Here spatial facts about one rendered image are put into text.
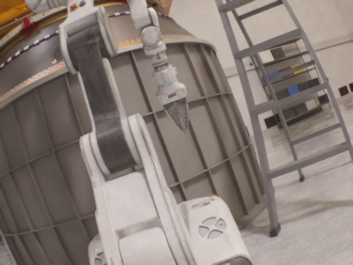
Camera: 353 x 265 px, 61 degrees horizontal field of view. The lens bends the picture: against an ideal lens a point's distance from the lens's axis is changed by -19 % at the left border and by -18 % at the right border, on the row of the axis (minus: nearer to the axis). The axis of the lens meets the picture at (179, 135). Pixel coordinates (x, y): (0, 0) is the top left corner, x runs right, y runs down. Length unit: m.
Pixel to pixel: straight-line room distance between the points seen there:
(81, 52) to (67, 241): 1.08
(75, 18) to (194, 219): 0.89
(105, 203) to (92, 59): 0.51
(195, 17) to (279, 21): 2.25
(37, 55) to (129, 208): 1.31
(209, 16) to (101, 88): 7.35
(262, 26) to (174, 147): 7.15
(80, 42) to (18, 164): 0.96
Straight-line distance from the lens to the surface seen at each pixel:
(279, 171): 1.67
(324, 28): 9.88
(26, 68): 2.08
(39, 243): 2.08
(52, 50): 2.05
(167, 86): 1.20
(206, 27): 8.33
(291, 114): 7.94
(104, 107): 1.20
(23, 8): 2.47
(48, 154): 1.87
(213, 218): 1.19
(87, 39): 1.29
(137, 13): 1.18
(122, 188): 1.08
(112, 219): 1.03
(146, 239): 0.95
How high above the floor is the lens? 0.60
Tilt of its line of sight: 1 degrees up
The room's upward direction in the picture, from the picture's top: 21 degrees counter-clockwise
